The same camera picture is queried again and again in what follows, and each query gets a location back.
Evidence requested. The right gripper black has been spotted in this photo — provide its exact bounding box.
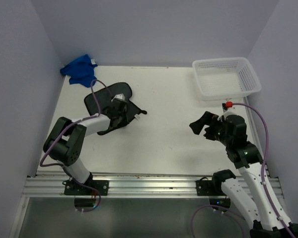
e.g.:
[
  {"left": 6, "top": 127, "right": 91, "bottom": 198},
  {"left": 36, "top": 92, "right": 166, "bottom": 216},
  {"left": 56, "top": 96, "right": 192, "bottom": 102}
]
[{"left": 189, "top": 111, "right": 231, "bottom": 146}]

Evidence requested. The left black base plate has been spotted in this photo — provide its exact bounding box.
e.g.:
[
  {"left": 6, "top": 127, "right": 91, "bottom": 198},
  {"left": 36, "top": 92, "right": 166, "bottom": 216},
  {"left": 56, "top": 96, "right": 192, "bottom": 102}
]
[{"left": 62, "top": 180, "right": 109, "bottom": 196}]

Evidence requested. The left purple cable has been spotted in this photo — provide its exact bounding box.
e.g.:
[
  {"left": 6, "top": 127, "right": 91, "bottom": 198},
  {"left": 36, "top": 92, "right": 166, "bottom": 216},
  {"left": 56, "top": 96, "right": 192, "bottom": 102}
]
[{"left": 39, "top": 79, "right": 115, "bottom": 213}]

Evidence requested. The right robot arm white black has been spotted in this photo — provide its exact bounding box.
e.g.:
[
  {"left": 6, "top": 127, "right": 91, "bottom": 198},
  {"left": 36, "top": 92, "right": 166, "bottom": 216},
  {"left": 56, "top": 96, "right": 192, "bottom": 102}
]
[{"left": 189, "top": 112, "right": 298, "bottom": 238}]

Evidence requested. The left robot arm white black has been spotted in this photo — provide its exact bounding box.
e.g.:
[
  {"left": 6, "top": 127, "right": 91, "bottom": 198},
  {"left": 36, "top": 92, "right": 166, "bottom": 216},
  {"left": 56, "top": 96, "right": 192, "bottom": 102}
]
[{"left": 40, "top": 99, "right": 128, "bottom": 195}]

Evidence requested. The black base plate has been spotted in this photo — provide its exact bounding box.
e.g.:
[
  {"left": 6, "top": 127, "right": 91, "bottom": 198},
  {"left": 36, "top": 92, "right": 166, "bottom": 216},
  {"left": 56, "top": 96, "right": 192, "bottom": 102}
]
[
  {"left": 62, "top": 180, "right": 109, "bottom": 196},
  {"left": 195, "top": 175, "right": 236, "bottom": 196}
]

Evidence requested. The blue crumpled towel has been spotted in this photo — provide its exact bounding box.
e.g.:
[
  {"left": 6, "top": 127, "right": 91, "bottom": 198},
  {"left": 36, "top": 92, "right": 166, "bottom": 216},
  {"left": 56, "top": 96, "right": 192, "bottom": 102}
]
[{"left": 60, "top": 54, "right": 98, "bottom": 88}]

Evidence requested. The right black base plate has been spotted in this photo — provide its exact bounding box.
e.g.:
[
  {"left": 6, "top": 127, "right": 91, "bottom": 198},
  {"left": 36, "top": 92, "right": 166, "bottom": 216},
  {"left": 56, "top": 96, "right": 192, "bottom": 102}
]
[{"left": 195, "top": 175, "right": 236, "bottom": 196}]

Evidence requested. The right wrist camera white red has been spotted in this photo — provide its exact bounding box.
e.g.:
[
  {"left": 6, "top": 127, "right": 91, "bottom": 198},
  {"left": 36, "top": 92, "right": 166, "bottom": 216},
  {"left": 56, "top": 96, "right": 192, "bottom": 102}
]
[{"left": 222, "top": 101, "right": 235, "bottom": 117}]

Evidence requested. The black purple microfiber towel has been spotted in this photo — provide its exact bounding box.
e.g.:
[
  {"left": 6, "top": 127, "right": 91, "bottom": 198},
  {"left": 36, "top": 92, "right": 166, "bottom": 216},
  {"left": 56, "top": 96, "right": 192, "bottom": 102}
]
[{"left": 84, "top": 82, "right": 147, "bottom": 135}]

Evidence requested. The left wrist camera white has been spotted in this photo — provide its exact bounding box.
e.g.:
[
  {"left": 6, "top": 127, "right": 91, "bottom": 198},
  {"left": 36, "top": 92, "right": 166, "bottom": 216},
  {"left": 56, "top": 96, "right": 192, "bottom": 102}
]
[{"left": 111, "top": 94, "right": 126, "bottom": 103}]

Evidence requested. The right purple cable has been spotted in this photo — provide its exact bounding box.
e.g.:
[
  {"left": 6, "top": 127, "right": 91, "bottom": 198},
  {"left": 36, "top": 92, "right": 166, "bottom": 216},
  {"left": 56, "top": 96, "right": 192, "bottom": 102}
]
[{"left": 190, "top": 102, "right": 296, "bottom": 238}]

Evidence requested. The white plastic perforated basket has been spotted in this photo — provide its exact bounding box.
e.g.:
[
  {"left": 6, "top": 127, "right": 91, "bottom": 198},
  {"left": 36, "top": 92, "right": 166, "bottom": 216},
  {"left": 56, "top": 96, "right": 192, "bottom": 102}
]
[{"left": 192, "top": 57, "right": 262, "bottom": 101}]

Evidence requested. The purple cable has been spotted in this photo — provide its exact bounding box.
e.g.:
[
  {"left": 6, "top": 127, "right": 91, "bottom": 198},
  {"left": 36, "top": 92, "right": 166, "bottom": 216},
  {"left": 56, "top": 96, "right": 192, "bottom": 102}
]
[
  {"left": 190, "top": 102, "right": 296, "bottom": 238},
  {"left": 39, "top": 79, "right": 115, "bottom": 213}
]

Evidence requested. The aluminium mounting rail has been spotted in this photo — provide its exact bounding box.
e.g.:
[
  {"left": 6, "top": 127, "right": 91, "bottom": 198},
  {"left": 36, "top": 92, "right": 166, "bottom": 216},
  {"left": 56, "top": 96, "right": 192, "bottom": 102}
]
[{"left": 21, "top": 173, "right": 285, "bottom": 199}]

